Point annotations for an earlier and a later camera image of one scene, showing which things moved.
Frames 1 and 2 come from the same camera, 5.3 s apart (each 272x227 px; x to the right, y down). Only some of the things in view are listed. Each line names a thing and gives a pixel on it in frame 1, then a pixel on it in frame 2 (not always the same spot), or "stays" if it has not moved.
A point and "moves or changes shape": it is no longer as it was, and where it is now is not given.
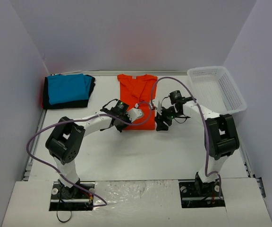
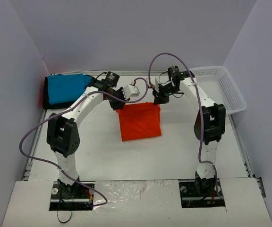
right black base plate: x=201 y=195 stays
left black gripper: x=119 y=126 to x=118 y=100
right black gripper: x=162 y=120 to x=161 y=93
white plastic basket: x=214 y=87 stays
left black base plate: x=73 y=198 stays
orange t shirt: x=137 y=91 moves or changes shape
